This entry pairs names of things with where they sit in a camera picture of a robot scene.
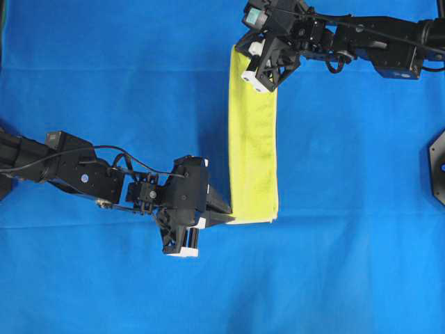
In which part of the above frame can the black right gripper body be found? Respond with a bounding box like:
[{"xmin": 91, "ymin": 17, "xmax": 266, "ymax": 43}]
[{"xmin": 235, "ymin": 31, "xmax": 300, "ymax": 93}]

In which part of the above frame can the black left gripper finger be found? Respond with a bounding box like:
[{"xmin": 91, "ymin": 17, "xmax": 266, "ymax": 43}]
[
  {"xmin": 206, "ymin": 184, "xmax": 232, "ymax": 214},
  {"xmin": 203, "ymin": 210, "xmax": 235, "ymax": 228}
]

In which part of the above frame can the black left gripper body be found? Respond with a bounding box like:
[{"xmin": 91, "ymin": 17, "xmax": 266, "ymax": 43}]
[{"xmin": 155, "ymin": 156, "xmax": 209, "ymax": 257}]

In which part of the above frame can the yellow-green towel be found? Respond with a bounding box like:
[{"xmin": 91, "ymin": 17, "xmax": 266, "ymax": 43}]
[{"xmin": 228, "ymin": 49, "xmax": 279, "ymax": 225}]

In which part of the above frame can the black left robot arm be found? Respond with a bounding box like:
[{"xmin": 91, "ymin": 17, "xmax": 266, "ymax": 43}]
[{"xmin": 1, "ymin": 131, "xmax": 234, "ymax": 257}]

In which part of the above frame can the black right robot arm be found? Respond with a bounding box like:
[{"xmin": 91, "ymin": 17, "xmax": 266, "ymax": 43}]
[{"xmin": 235, "ymin": 6, "xmax": 444, "ymax": 93}]

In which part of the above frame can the blue table cloth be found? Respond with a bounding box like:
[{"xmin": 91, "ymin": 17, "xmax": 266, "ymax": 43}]
[{"xmin": 1, "ymin": 1, "xmax": 444, "ymax": 333}]

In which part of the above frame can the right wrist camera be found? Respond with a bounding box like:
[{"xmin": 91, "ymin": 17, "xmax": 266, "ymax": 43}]
[{"xmin": 241, "ymin": 0, "xmax": 310, "ymax": 35}]

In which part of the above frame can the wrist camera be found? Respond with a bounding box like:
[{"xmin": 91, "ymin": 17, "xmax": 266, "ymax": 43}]
[
  {"xmin": 241, "ymin": 0, "xmax": 310, "ymax": 35},
  {"xmin": 44, "ymin": 131, "xmax": 73, "ymax": 152}
]

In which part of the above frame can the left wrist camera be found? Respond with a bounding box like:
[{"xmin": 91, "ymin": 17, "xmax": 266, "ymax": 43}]
[{"xmin": 44, "ymin": 131, "xmax": 73, "ymax": 152}]

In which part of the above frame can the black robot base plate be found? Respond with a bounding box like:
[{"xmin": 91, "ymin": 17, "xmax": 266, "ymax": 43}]
[{"xmin": 419, "ymin": 129, "xmax": 444, "ymax": 210}]

